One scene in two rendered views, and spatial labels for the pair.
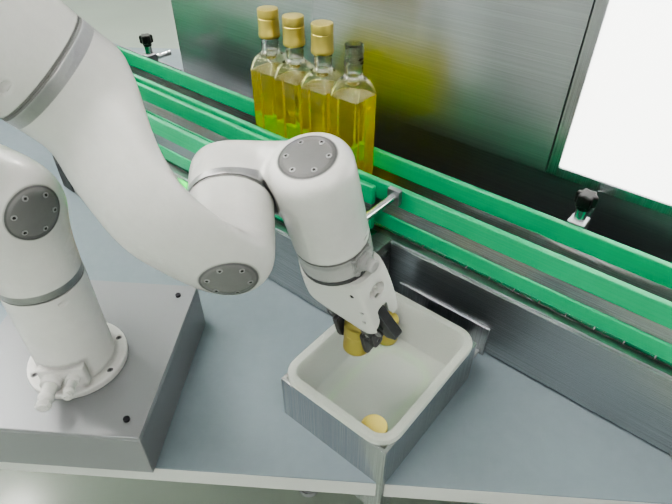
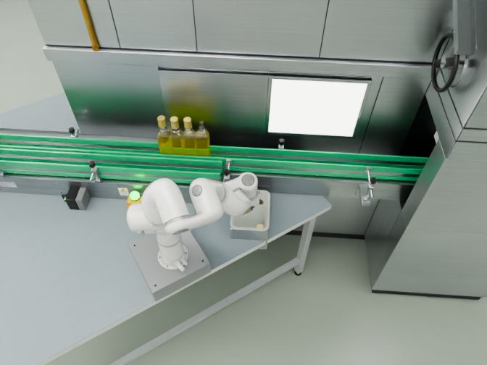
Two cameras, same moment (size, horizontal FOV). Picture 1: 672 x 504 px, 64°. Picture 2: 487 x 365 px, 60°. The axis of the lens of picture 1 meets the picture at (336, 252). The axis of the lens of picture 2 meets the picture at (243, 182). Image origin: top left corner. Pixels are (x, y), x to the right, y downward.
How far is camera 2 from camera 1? 125 cm
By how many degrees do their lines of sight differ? 27
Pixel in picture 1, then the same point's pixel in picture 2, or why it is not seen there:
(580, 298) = (290, 169)
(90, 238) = (109, 223)
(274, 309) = not seen: hidden behind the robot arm
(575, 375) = (296, 187)
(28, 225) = not seen: hidden behind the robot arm
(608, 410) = (306, 192)
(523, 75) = (251, 112)
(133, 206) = (238, 208)
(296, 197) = (251, 189)
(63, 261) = not seen: hidden behind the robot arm
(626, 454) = (314, 200)
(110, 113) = (230, 195)
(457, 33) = (227, 105)
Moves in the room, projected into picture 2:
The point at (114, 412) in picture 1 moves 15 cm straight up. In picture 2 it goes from (197, 261) to (194, 242)
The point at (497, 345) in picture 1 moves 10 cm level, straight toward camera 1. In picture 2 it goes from (272, 189) to (277, 205)
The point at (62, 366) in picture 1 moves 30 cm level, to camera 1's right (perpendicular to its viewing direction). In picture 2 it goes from (179, 258) to (239, 221)
